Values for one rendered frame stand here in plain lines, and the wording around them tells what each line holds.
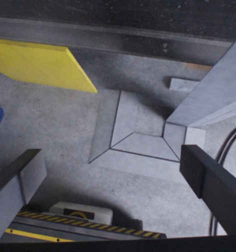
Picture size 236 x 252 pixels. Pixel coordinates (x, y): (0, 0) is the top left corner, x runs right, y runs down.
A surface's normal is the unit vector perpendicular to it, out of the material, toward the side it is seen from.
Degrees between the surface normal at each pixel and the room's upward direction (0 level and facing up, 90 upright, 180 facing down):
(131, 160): 10
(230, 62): 90
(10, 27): 0
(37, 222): 0
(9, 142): 0
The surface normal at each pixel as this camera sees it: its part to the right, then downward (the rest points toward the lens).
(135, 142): -0.09, -0.26
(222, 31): -0.20, 0.97
